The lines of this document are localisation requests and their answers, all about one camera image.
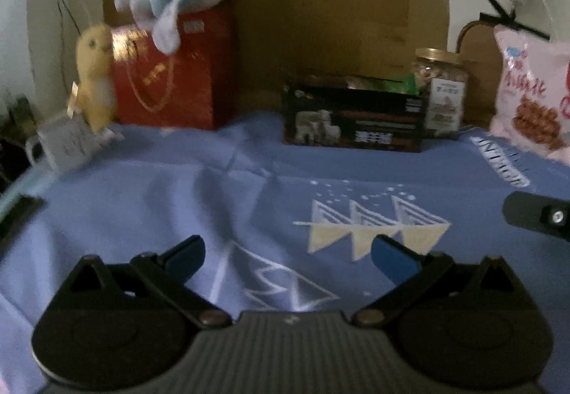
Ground green snack packet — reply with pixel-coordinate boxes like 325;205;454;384
383;74;419;96

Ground pink twisted-snack bag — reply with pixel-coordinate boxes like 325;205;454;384
490;26;569;164

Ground white enamel mug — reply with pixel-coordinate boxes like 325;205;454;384
25;111;102;173

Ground black cardboard storage box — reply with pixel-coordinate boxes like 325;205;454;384
281;73;426;153

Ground clear nut jar gold lid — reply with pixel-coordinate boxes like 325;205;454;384
411;48;468;138

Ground brown wooden chair back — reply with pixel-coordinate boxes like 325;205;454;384
456;21;502;130

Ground red gift bag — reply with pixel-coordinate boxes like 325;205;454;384
112;2;239;130

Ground yellow duck plush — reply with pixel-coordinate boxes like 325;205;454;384
67;24;117;134

